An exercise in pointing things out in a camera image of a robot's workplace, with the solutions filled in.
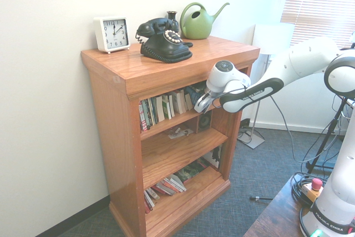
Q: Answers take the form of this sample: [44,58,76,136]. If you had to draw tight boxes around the wooden bookshelf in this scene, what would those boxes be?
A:
[80,36,261,237]

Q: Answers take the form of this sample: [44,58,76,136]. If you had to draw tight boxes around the black glossy vase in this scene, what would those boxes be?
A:
[166,11,181,31]

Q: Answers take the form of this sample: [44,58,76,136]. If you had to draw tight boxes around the dark red spine book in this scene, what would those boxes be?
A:
[138,100,148,133]

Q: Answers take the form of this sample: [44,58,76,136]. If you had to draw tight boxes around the white floor lamp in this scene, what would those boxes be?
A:
[236,23,295,149]

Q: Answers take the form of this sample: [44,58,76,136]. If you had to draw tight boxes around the dark wooden table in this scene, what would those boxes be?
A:
[243,174,316,237]

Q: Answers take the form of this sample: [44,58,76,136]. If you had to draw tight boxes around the small dark speaker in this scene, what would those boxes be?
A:
[197,110,213,134]

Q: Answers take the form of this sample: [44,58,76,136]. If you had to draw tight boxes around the green plastic watering can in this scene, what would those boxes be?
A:
[179,2,231,40]

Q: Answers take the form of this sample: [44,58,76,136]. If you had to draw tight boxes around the black rotary telephone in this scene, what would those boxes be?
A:
[135,18,194,64]

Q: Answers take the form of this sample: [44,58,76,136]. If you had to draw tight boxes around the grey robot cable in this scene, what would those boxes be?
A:
[212,81,308,163]

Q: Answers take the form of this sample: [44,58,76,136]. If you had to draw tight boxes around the white square alarm clock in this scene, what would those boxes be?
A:
[93,17,131,55]

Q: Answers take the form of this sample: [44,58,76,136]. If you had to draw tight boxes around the black cable bundle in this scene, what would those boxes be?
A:
[290,172,329,209]

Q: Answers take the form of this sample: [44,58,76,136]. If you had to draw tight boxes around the black camera tripod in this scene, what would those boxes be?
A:
[306,97,351,175]

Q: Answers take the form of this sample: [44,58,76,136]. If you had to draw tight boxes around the blue cover paperback book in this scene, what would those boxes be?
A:
[186,81,208,100]

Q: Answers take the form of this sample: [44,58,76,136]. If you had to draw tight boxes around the black white cover book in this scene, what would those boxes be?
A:
[207,144,224,171]

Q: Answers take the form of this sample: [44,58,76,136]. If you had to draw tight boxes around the white grey cover book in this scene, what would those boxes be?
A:
[143,189,155,215]

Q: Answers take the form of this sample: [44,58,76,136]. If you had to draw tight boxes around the loose printed paper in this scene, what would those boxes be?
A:
[167,127,195,140]

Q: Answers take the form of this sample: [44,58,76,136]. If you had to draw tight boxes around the green white spine book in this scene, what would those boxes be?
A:
[162,94,173,120]

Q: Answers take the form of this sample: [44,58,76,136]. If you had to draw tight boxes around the cream paperback book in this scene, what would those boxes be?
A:
[184,92,194,112]
[173,89,187,115]

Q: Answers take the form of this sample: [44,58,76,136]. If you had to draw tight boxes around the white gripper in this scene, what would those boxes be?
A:
[194,87,220,114]

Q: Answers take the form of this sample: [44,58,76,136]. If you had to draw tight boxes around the white window blinds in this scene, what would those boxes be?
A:
[279,0,355,49]

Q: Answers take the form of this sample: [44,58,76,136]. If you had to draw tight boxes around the red emergency stop button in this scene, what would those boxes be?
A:
[301,178,323,202]

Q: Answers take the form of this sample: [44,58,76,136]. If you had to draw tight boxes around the green cover flat book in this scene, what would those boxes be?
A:
[174,158,211,184]

